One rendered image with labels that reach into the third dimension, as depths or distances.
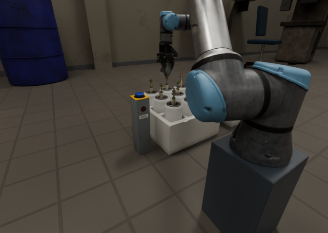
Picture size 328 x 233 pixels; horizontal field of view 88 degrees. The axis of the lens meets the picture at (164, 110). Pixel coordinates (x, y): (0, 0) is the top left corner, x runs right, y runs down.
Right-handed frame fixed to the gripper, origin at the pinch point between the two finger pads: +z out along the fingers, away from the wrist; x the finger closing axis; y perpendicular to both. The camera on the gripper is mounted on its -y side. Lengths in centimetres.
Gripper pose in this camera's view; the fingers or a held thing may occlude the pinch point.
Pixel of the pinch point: (167, 74)
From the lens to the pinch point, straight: 111.8
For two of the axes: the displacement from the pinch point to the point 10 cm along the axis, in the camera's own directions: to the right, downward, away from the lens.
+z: -0.1, 9.1, 4.2
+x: 8.7, 2.1, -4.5
